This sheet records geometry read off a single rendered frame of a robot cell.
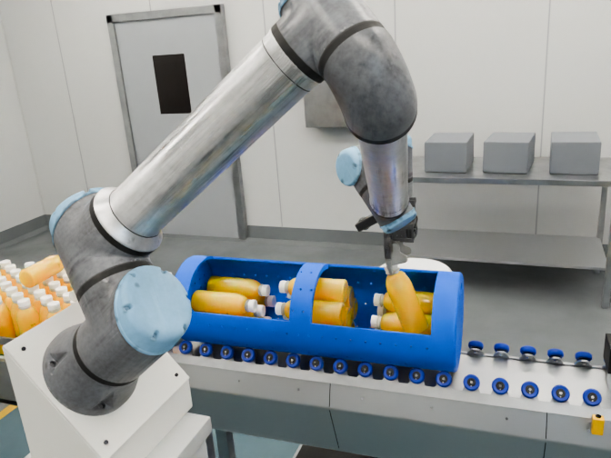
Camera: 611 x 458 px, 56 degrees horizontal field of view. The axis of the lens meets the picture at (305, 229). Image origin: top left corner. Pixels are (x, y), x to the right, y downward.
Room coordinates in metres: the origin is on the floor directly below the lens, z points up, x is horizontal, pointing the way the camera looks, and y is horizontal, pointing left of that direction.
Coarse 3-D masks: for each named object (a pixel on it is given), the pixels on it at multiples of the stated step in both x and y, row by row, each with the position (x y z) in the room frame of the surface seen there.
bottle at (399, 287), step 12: (396, 276) 1.45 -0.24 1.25; (396, 288) 1.44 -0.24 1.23; (408, 288) 1.44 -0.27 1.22; (396, 300) 1.44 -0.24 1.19; (408, 300) 1.43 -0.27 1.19; (396, 312) 1.45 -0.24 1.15; (408, 312) 1.43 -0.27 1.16; (420, 312) 1.44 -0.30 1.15; (408, 324) 1.42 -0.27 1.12; (420, 324) 1.42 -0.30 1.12
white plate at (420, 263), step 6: (408, 258) 2.11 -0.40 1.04; (414, 258) 2.11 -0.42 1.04; (420, 258) 2.10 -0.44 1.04; (384, 264) 2.07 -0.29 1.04; (402, 264) 2.05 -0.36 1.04; (408, 264) 2.05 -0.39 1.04; (414, 264) 2.04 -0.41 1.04; (420, 264) 2.04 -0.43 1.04; (426, 264) 2.03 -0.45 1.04; (432, 264) 2.03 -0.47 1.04; (438, 264) 2.03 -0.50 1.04; (444, 264) 2.02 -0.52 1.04; (432, 270) 1.98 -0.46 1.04; (438, 270) 1.97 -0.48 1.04; (444, 270) 1.97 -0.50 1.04; (450, 270) 1.97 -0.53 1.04
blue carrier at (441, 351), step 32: (192, 256) 1.78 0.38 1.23; (192, 288) 1.76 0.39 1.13; (384, 288) 1.68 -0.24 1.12; (416, 288) 1.64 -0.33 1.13; (448, 288) 1.42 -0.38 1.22; (192, 320) 1.61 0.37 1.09; (224, 320) 1.57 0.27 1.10; (256, 320) 1.53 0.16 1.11; (288, 320) 1.75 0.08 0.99; (448, 320) 1.36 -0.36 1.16; (288, 352) 1.55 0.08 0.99; (320, 352) 1.49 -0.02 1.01; (352, 352) 1.45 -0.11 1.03; (384, 352) 1.41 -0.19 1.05; (416, 352) 1.37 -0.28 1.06; (448, 352) 1.34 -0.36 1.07
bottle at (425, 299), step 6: (420, 294) 1.55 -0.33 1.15; (426, 294) 1.54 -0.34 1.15; (432, 294) 1.54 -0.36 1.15; (384, 300) 1.57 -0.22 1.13; (390, 300) 1.56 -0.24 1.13; (420, 300) 1.53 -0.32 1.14; (426, 300) 1.53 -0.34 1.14; (432, 300) 1.52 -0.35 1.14; (384, 306) 1.58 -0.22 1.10; (390, 306) 1.56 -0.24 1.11; (426, 306) 1.52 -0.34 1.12; (432, 306) 1.51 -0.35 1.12; (426, 312) 1.52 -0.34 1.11
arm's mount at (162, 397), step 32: (64, 320) 1.07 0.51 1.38; (32, 352) 0.98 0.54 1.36; (32, 384) 0.93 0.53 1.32; (160, 384) 1.08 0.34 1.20; (32, 416) 0.94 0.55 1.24; (64, 416) 0.91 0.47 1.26; (96, 416) 0.94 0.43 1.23; (128, 416) 0.98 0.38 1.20; (160, 416) 1.04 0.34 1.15; (32, 448) 0.95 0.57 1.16; (64, 448) 0.92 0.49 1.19; (96, 448) 0.89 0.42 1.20; (128, 448) 0.94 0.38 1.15
